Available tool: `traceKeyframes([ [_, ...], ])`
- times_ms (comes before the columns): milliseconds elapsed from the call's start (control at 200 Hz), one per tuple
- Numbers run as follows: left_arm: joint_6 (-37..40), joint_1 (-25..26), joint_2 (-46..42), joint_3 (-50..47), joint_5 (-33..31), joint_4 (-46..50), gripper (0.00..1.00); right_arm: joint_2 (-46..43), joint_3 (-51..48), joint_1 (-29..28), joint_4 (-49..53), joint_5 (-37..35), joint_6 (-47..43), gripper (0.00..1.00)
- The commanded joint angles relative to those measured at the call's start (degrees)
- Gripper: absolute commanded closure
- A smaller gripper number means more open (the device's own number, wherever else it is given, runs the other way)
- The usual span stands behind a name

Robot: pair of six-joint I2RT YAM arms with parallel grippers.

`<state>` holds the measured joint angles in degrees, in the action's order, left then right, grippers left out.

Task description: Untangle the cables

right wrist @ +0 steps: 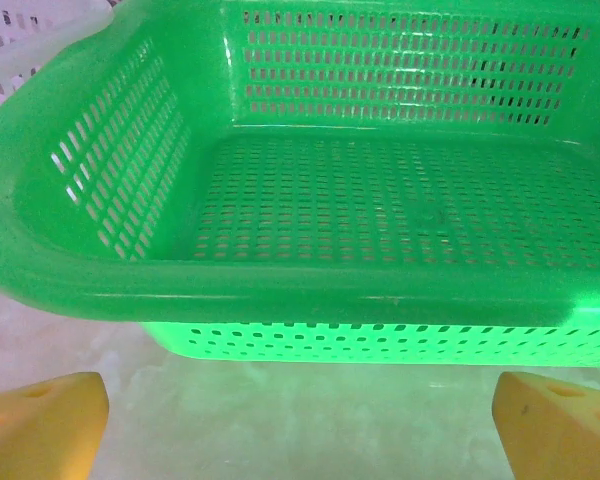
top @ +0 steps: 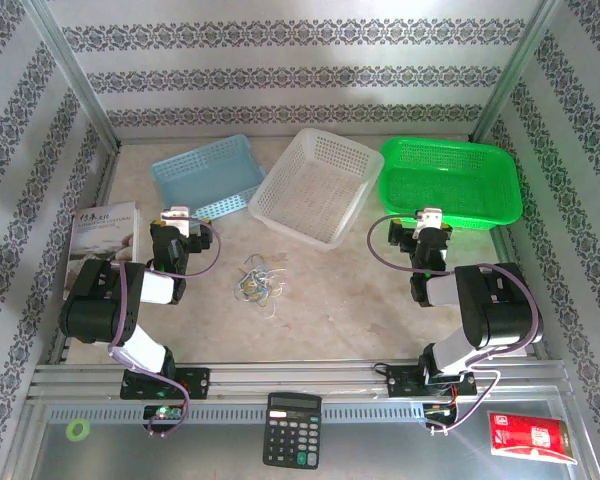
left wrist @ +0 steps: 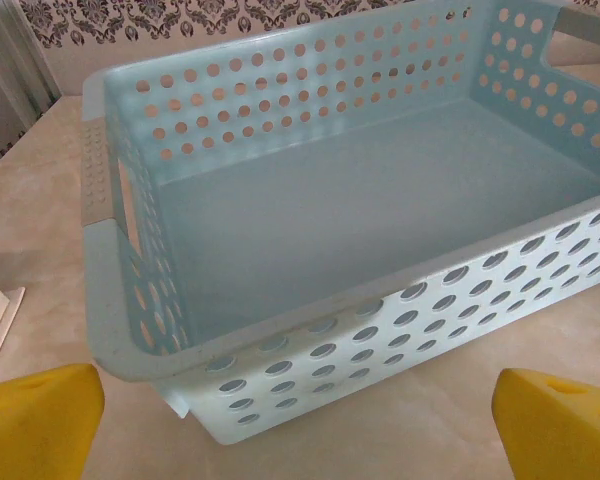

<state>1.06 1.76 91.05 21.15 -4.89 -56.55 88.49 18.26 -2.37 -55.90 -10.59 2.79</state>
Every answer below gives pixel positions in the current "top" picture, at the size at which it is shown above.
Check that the pile of rubber bands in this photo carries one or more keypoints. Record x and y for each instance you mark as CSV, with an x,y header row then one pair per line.
x,y
245,296

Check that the white plastic basket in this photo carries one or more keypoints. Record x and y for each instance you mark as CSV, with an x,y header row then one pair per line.
x,y
315,190

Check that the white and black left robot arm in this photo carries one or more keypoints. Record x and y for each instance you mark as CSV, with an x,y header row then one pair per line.
x,y
95,300

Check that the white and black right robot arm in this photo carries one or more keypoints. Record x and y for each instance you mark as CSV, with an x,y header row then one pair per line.
x,y
500,310

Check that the green plastic basket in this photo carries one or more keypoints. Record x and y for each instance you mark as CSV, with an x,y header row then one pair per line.
x,y
450,185

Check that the paperback book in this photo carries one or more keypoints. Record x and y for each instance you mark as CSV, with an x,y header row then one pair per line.
x,y
105,235

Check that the light blue plastic basket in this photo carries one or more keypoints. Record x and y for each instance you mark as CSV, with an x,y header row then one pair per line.
x,y
205,175

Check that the small circuit board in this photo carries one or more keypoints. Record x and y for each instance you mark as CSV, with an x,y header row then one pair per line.
x,y
437,410
162,412

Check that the green tape roll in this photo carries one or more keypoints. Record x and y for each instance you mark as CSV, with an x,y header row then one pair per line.
x,y
69,430

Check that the red foil packet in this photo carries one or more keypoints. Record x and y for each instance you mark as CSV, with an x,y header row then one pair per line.
x,y
525,436

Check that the black desk calculator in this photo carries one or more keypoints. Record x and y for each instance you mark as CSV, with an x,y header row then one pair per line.
x,y
292,435

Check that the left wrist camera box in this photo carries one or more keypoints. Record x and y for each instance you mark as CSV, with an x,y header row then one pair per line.
x,y
175,216

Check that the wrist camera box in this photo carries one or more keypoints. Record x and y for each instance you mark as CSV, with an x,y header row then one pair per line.
x,y
175,216
430,217

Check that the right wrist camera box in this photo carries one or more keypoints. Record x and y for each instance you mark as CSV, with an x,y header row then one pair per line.
x,y
430,217

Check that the aluminium side rail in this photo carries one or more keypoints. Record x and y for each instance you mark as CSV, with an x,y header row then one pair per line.
x,y
500,245
106,175

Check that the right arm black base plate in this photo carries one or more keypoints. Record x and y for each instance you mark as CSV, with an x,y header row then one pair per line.
x,y
400,382

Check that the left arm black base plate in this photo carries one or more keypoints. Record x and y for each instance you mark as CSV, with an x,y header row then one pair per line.
x,y
195,382

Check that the aluminium mounting rail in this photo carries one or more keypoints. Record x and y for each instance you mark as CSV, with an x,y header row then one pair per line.
x,y
290,375

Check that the aluminium frame post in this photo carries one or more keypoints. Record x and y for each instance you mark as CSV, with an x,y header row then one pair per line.
x,y
520,70
72,70

